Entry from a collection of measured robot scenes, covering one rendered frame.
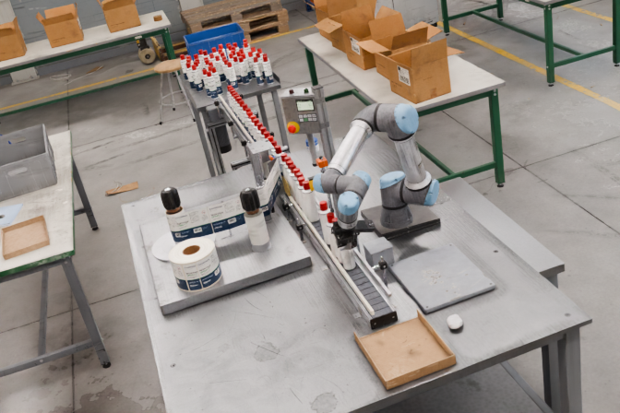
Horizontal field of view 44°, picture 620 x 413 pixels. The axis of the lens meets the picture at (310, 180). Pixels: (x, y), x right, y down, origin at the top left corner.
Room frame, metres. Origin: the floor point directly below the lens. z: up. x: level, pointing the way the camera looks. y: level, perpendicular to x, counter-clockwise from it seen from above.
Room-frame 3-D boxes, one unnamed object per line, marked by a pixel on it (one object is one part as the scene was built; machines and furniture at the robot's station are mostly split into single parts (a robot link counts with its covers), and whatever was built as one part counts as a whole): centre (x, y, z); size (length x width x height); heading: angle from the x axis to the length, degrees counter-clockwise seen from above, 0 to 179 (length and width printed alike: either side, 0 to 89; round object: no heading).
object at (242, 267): (3.13, 0.48, 0.86); 0.80 x 0.67 x 0.05; 13
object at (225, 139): (4.97, 0.57, 0.71); 0.15 x 0.12 x 0.34; 103
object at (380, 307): (3.10, 0.02, 0.86); 1.65 x 0.08 x 0.04; 13
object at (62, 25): (8.26, 2.26, 0.96); 0.43 x 0.42 x 0.37; 99
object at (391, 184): (2.99, -0.36, 1.03); 0.13 x 0.12 x 0.14; 54
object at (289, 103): (3.23, -0.04, 1.38); 0.17 x 0.10 x 0.19; 68
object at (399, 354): (2.13, -0.20, 0.85); 0.30 x 0.26 x 0.04; 13
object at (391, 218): (2.98, -0.35, 0.91); 0.15 x 0.15 x 0.10
